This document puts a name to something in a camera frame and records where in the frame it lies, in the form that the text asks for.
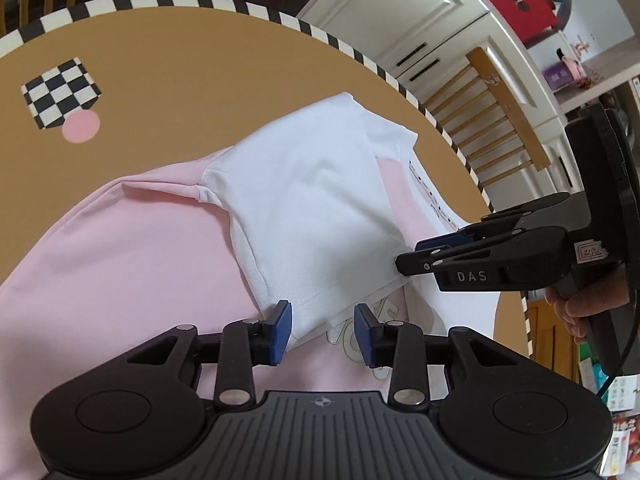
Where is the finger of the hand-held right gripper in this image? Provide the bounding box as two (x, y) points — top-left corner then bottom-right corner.
(395, 226), (569, 276)
(415, 192), (591, 253)

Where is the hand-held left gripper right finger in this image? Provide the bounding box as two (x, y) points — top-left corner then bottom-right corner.
(353, 303), (526, 408)

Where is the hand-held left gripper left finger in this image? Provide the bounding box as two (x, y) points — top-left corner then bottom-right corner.
(127, 300), (293, 408)

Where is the pink and white t-shirt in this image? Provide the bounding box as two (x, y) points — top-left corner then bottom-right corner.
(0, 91), (501, 471)

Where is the person's right hand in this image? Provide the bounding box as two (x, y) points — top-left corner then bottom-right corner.
(545, 280), (640, 343)

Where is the wooden side cabinet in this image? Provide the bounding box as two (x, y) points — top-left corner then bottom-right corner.
(525, 300), (586, 386)

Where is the wooden chair with pink sticker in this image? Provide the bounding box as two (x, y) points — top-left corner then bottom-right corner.
(424, 47), (552, 201)

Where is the purple pink water bottle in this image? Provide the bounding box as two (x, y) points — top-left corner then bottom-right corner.
(542, 57), (586, 91)

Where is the white cabinet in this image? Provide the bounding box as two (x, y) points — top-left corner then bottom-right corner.
(295, 0), (640, 241)

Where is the pink round sticker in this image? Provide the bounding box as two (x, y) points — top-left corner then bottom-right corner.
(61, 110), (102, 144)

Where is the black white checkered sticker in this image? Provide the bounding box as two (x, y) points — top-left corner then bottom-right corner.
(21, 59), (103, 131)

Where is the black cable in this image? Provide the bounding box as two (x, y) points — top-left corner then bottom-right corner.
(597, 280), (640, 398)

